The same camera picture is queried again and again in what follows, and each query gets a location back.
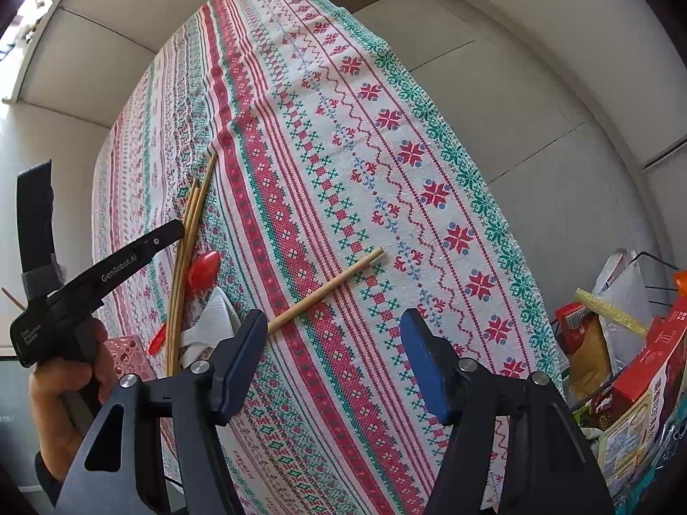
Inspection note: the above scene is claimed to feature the black wire rack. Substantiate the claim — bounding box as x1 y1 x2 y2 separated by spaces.
550 251 681 419

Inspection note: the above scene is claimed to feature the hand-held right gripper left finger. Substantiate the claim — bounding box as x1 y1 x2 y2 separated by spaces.
54 309 268 515

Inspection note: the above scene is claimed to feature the cream printed box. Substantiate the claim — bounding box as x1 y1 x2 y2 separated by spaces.
597 386 669 497

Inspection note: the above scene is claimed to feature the bright window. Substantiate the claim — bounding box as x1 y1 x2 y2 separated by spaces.
0 0 73 70

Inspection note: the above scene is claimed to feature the red green patterned tablecloth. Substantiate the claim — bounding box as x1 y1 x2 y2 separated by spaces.
91 0 565 515

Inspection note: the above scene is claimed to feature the person's left hand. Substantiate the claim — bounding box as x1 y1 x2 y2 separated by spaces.
29 315 117 482

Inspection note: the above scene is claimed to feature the white paper bag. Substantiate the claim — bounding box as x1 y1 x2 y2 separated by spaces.
592 248 657 377

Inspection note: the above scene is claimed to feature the person's left forearm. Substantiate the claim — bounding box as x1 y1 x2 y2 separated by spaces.
34 451 66 506

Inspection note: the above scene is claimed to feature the red cardboard box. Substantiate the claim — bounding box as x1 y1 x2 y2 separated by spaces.
611 295 687 431

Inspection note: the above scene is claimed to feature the white plastic spoon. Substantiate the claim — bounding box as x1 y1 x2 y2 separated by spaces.
179 286 243 372

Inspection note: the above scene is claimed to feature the red yellow food package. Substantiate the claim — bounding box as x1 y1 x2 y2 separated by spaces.
554 301 614 404

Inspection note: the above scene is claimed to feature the teal plastic package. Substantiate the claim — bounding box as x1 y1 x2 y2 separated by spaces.
614 413 687 513

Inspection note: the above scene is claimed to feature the yellow corrugated strip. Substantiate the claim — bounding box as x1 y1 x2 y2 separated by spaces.
575 288 650 339

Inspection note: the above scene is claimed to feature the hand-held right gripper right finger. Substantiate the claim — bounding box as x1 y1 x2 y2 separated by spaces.
400 308 615 515

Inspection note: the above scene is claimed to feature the red plastic spoon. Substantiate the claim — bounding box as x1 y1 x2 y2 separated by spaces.
147 250 222 356

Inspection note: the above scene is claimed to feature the pink plastic basket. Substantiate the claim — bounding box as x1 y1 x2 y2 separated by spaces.
103 335 158 388

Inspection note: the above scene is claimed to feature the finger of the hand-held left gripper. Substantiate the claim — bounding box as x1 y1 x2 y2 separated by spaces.
134 219 185 259
15 159 59 277

